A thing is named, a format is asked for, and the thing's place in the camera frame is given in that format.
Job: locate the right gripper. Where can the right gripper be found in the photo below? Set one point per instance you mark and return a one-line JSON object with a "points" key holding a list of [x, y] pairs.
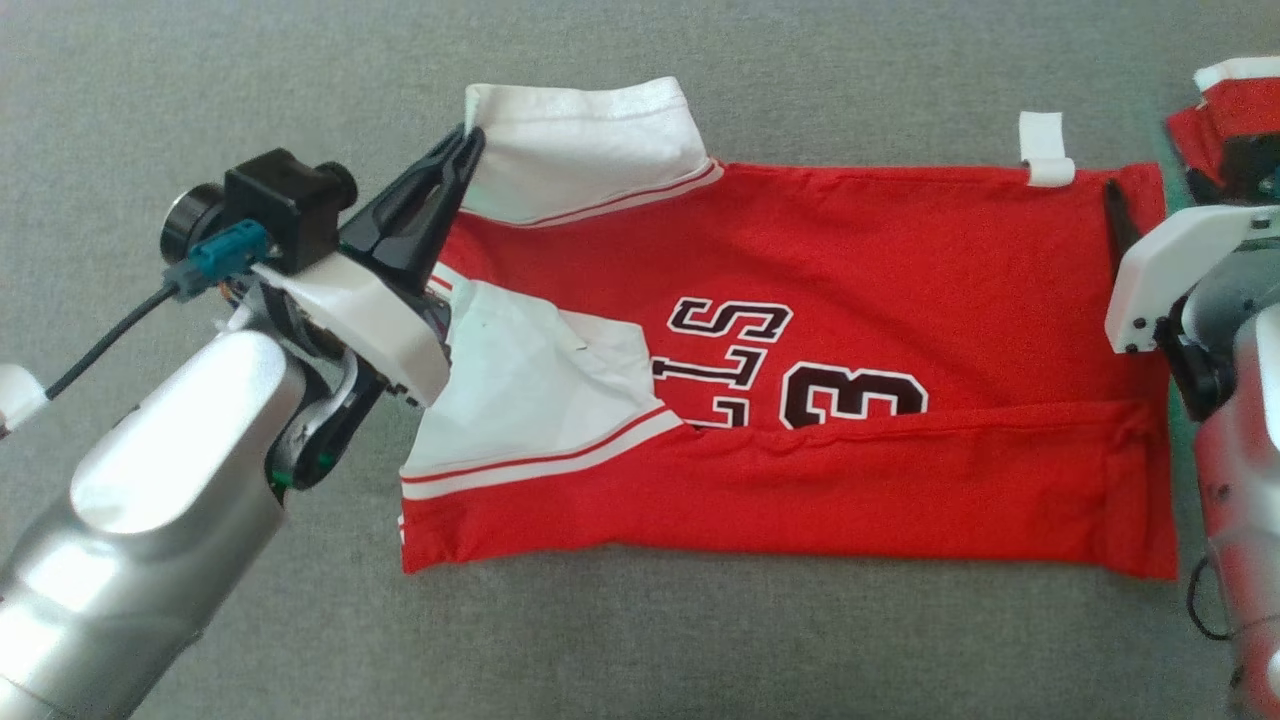
{"points": [[1170, 260]]}

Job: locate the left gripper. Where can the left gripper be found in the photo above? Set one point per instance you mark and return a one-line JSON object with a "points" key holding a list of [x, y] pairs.
{"points": [[370, 320]]}

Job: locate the red shorts white stripe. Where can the red shorts white stripe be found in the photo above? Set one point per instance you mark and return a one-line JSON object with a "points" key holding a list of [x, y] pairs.
{"points": [[1230, 110]]}

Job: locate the red basketball jersey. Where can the red basketball jersey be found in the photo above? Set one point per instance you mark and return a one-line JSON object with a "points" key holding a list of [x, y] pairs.
{"points": [[900, 480]]}

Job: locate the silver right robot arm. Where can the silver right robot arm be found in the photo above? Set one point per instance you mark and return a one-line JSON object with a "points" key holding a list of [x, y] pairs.
{"points": [[1240, 450]]}

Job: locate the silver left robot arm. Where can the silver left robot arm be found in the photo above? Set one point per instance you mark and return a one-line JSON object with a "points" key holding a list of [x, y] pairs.
{"points": [[150, 520]]}

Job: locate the grey sofa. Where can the grey sofa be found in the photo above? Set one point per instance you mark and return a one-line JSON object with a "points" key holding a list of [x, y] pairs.
{"points": [[700, 650]]}

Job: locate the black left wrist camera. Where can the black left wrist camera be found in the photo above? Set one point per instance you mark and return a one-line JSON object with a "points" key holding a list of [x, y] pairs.
{"points": [[280, 205]]}

